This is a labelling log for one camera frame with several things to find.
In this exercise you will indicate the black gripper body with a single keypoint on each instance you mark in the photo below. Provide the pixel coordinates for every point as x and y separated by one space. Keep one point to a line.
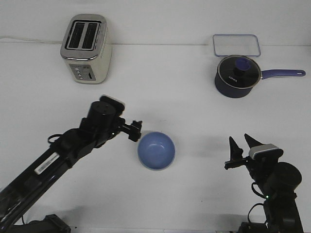
259 170
99 122

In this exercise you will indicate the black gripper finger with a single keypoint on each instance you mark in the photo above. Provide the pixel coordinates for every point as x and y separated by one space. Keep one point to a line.
134 135
251 141
235 151
137 125

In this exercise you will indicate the blue bowl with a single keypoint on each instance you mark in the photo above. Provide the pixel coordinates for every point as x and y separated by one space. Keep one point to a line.
156 151

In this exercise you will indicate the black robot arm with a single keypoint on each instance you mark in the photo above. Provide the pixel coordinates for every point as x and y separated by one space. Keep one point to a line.
276 181
20 194

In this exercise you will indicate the dark blue saucepan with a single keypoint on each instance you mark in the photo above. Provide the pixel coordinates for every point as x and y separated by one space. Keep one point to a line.
232 92

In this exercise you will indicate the glass pot lid blue knob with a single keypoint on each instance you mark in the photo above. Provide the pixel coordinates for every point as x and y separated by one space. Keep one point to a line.
239 71

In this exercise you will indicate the silver two-slot toaster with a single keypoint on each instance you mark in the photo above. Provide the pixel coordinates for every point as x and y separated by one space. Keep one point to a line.
86 48

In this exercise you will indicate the clear container blue rim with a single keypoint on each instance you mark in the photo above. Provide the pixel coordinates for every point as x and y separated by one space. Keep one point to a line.
236 44

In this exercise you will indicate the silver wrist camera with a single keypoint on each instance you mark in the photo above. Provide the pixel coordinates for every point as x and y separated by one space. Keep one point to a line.
114 102
266 150

